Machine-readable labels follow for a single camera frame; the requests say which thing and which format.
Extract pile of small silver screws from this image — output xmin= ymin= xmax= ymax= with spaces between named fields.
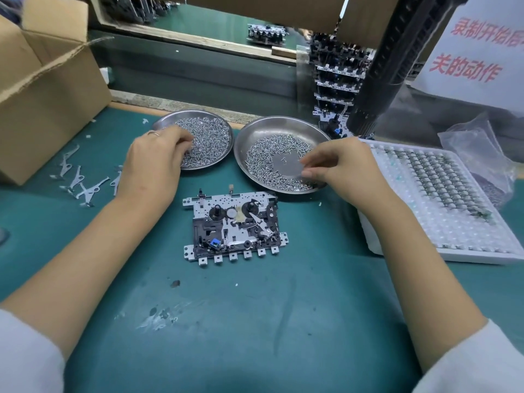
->
xmin=163 ymin=116 xmax=232 ymax=168

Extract heap of short silver screws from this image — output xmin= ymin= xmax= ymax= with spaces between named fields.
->
xmin=245 ymin=134 xmax=325 ymax=192

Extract clear plastic bag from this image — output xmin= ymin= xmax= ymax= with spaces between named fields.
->
xmin=437 ymin=115 xmax=519 ymax=210

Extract person's left forearm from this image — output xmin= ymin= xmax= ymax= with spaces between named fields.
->
xmin=0 ymin=193 xmax=166 ymax=361

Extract stack of cassette mechanisms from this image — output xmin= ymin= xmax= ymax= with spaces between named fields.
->
xmin=309 ymin=30 xmax=376 ymax=139

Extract white foam tray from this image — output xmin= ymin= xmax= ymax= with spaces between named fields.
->
xmin=357 ymin=138 xmax=524 ymax=266

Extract large round steel dish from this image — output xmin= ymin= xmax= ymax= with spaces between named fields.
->
xmin=233 ymin=115 xmax=333 ymax=195

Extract white sleeve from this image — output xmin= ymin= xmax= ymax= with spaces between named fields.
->
xmin=411 ymin=319 xmax=524 ymax=393
xmin=0 ymin=309 xmax=67 ymax=393

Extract row of dark background mechanisms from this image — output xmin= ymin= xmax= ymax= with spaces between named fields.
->
xmin=99 ymin=0 xmax=181 ymax=25

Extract person's left hand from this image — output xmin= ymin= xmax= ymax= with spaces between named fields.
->
xmin=117 ymin=126 xmax=195 ymax=211

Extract white left sleeve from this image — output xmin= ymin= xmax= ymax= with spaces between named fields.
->
xmin=0 ymin=309 xmax=67 ymax=393

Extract white right sleeve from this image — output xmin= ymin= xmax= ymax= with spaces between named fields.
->
xmin=411 ymin=319 xmax=524 ymax=393

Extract black ribbed tower column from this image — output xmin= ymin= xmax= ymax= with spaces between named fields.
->
xmin=347 ymin=0 xmax=471 ymax=139

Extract wooden bench ledge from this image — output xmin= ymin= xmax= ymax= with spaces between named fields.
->
xmin=88 ymin=0 xmax=298 ymax=65

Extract rows of small metal motors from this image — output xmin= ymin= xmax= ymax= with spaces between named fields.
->
xmin=383 ymin=146 xmax=495 ymax=221

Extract person's right hand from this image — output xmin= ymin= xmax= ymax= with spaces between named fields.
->
xmin=300 ymin=137 xmax=396 ymax=207

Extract cassette deck mechanism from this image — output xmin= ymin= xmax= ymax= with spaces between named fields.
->
xmin=183 ymin=187 xmax=292 ymax=267

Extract brown cardboard box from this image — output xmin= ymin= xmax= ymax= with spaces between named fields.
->
xmin=0 ymin=0 xmax=113 ymax=186

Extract small round steel dish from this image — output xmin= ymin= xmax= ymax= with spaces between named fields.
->
xmin=152 ymin=109 xmax=235 ymax=171

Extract silver metal lever part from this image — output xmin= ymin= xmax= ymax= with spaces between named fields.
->
xmin=110 ymin=165 xmax=124 ymax=197
xmin=60 ymin=165 xmax=85 ymax=197
xmin=50 ymin=145 xmax=81 ymax=179
xmin=76 ymin=177 xmax=111 ymax=208

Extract clear acrylic rack panel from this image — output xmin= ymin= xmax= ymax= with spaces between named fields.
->
xmin=296 ymin=45 xmax=318 ymax=116

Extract distant cassette mechanism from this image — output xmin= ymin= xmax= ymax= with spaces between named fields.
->
xmin=246 ymin=23 xmax=290 ymax=46

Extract white paper sign red text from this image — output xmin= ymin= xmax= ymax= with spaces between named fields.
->
xmin=410 ymin=0 xmax=524 ymax=116

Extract person's right forearm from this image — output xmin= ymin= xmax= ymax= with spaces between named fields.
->
xmin=355 ymin=195 xmax=490 ymax=374

